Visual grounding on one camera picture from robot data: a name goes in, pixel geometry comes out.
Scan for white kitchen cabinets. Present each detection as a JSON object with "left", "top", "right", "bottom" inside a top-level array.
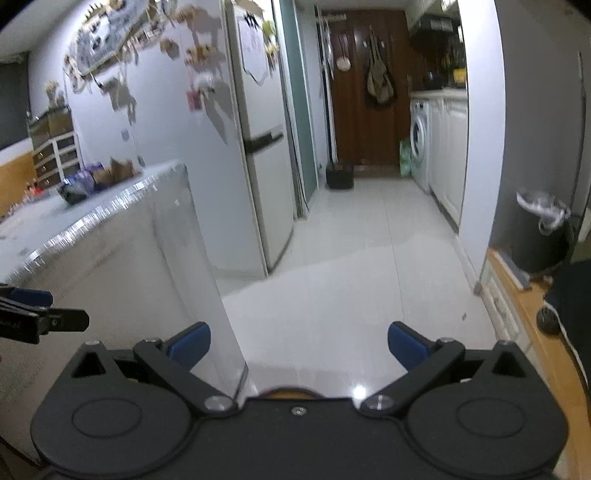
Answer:
[{"left": 428, "top": 90, "right": 468, "bottom": 227}]

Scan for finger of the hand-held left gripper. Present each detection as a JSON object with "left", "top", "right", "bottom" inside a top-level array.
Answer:
[
  {"left": 0, "top": 285, "right": 54, "bottom": 309},
  {"left": 39, "top": 309, "right": 90, "bottom": 334}
]

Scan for green plastic bag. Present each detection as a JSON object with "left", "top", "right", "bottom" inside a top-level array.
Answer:
[{"left": 398, "top": 137, "right": 414, "bottom": 178}]

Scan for purple packet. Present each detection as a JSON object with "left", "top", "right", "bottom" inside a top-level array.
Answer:
[{"left": 76, "top": 166, "right": 106, "bottom": 192}]

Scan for white cabinet wooden top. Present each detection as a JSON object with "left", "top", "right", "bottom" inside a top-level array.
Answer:
[{"left": 479, "top": 247, "right": 591, "bottom": 480}]

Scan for dried flowers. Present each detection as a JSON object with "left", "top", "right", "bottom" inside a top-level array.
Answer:
[{"left": 45, "top": 80, "right": 68, "bottom": 109}]

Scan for brown wooden door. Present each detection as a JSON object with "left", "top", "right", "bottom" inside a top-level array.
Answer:
[{"left": 318, "top": 9, "right": 411, "bottom": 167}]

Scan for wall poster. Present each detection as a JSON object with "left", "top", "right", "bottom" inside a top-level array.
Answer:
[{"left": 62, "top": 0, "right": 160, "bottom": 93}]

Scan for black round object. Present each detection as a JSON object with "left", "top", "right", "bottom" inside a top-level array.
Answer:
[{"left": 537, "top": 308, "right": 561, "bottom": 334}]

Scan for olive hanging bag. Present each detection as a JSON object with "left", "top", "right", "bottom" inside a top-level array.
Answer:
[{"left": 364, "top": 28, "right": 398, "bottom": 112}]

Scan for brown cardboard box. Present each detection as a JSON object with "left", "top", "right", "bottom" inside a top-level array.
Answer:
[{"left": 107, "top": 157, "right": 141, "bottom": 183}]

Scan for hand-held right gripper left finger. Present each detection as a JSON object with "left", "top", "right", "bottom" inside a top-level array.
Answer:
[{"left": 62, "top": 322, "right": 238, "bottom": 414}]

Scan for frosted glass sliding door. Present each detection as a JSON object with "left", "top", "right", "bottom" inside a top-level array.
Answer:
[{"left": 279, "top": 0, "right": 320, "bottom": 217}]

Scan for white washing machine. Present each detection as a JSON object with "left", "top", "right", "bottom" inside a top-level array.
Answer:
[{"left": 409, "top": 98, "right": 432, "bottom": 193}]

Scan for black printed cloth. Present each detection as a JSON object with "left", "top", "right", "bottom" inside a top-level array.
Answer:
[{"left": 542, "top": 217, "right": 591, "bottom": 407}]

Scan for dark bin white bag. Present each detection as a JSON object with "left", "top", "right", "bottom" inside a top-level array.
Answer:
[{"left": 508, "top": 187, "right": 573, "bottom": 273}]

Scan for black box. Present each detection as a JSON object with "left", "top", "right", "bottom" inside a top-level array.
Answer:
[{"left": 325, "top": 161, "right": 355, "bottom": 190}]

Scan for white drawer unit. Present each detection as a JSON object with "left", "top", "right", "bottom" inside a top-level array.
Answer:
[{"left": 28, "top": 105, "right": 84, "bottom": 190}]

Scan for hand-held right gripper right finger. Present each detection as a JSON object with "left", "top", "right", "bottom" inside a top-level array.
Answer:
[{"left": 359, "top": 322, "right": 539, "bottom": 412}]

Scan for grey tray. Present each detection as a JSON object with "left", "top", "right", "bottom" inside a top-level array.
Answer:
[{"left": 501, "top": 253, "right": 533, "bottom": 291}]

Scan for white refrigerator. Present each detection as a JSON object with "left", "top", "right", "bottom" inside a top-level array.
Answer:
[{"left": 225, "top": 0, "right": 297, "bottom": 278}]

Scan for black range hood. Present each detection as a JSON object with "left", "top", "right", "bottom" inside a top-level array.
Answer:
[{"left": 411, "top": 13, "right": 458, "bottom": 34}]

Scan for yellow waste bin brown rim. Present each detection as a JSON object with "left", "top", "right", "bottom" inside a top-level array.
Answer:
[{"left": 261, "top": 385, "right": 324, "bottom": 400}]

